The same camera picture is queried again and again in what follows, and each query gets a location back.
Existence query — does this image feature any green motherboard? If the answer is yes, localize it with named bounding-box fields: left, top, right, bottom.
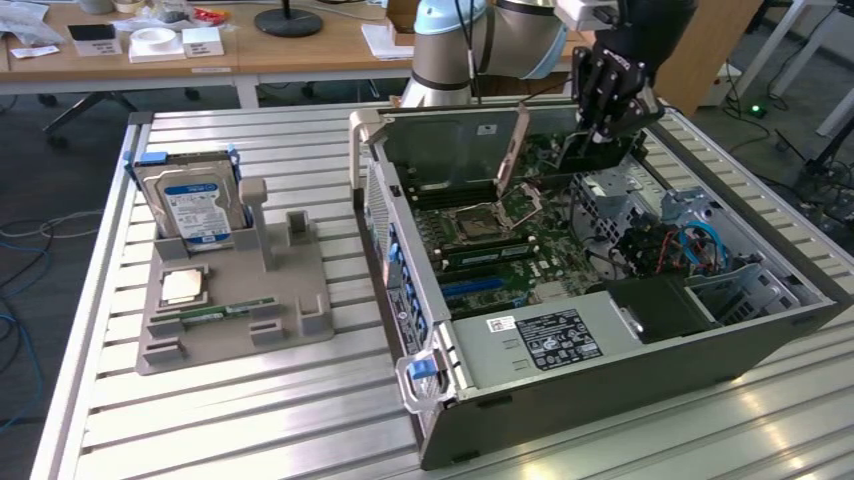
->
left=398, top=164, right=613, bottom=321

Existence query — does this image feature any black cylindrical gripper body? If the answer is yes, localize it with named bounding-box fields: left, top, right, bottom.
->
left=597, top=0, right=700, bottom=84

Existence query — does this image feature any white device red mark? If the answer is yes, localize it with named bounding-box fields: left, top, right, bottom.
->
left=708, top=62, right=746, bottom=109

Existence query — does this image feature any black internal cable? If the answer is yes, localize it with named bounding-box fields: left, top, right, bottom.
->
left=581, top=234, right=634, bottom=279

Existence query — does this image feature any wooden desk white frame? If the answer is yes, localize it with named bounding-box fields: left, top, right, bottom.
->
left=0, top=0, right=606, bottom=109

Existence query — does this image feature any black and white label box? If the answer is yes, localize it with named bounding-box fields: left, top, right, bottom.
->
left=68, top=23, right=123, bottom=57

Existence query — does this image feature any long blue expansion slot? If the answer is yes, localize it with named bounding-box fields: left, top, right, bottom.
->
left=439, top=275, right=507, bottom=297

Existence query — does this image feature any black expansion slot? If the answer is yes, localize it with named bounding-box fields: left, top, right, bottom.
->
left=446, top=267, right=533, bottom=287

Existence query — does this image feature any flat white box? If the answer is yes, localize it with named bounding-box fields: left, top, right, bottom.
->
left=127, top=39, right=187, bottom=65

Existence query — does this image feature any dark plastic bag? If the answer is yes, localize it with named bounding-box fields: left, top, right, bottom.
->
left=143, top=0, right=193, bottom=25

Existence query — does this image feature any silver metal bracket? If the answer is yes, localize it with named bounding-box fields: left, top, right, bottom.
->
left=660, top=187, right=729, bottom=236

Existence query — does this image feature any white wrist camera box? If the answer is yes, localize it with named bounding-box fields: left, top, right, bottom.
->
left=557, top=0, right=617, bottom=32

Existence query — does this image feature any black RAM slot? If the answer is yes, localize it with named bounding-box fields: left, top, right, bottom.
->
left=415, top=190, right=506, bottom=206
left=413, top=186, right=505, bottom=201
left=407, top=178, right=501, bottom=193
left=410, top=182, right=502, bottom=197

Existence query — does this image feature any grey parts rack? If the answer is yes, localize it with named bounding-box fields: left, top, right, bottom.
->
left=135, top=177, right=335, bottom=377

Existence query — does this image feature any metal socket cover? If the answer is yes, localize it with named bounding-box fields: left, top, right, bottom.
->
left=497, top=182, right=547, bottom=232

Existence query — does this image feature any thin red wire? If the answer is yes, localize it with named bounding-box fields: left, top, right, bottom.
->
left=650, top=227, right=669, bottom=274

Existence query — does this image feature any perforated metal drive cage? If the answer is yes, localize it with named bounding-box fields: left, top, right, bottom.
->
left=572, top=142, right=673, bottom=236

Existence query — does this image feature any grey power supply black label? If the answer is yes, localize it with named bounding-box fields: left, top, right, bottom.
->
left=450, top=291, right=644, bottom=392

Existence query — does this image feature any black round lamp base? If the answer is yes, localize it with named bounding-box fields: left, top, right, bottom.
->
left=254, top=0, right=327, bottom=37

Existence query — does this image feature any black fan graphics card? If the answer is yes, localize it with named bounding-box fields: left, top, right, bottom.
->
left=495, top=101, right=634, bottom=197

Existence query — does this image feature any blue data wire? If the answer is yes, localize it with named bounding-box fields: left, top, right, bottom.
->
left=684, top=219, right=733, bottom=274

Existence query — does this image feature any black tripod stand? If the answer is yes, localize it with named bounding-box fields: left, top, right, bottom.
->
left=777, top=114, right=854, bottom=211

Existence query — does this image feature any brown cardboard box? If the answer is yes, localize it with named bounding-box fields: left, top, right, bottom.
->
left=386, top=0, right=421, bottom=35

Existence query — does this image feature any clear plastic bag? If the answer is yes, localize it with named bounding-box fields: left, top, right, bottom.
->
left=0, top=2, right=66, bottom=46

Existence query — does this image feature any open grey PC case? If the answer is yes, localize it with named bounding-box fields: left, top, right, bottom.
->
left=350, top=97, right=844, bottom=471

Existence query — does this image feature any CPU socket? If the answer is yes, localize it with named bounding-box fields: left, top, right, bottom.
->
left=447, top=207, right=515, bottom=247

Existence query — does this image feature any hard disk blue label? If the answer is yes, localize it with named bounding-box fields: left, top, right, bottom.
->
left=124, top=143, right=243, bottom=251

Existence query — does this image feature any white paper stack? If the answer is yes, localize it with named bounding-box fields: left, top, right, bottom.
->
left=361, top=22, right=417, bottom=62

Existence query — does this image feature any white tape roll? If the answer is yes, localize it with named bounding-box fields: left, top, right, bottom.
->
left=131, top=27, right=177, bottom=51

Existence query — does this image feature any wooden cabinet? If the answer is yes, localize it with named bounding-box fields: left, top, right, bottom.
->
left=563, top=0, right=766, bottom=117

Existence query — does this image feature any grey floor cable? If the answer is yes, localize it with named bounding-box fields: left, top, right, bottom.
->
left=0, top=209, right=106, bottom=240

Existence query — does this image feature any metal disk bay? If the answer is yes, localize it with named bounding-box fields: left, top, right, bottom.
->
left=685, top=262, right=806, bottom=326

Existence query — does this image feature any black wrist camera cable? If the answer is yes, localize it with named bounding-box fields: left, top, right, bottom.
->
left=455, top=0, right=487, bottom=106

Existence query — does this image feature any blue floor cable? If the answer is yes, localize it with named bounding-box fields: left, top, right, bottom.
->
left=0, top=239, right=52, bottom=431

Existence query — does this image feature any silver CPU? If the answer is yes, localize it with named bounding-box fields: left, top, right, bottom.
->
left=159, top=269, right=210, bottom=305

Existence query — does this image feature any black chair base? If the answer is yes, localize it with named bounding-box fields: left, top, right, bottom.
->
left=39, top=89, right=202, bottom=149

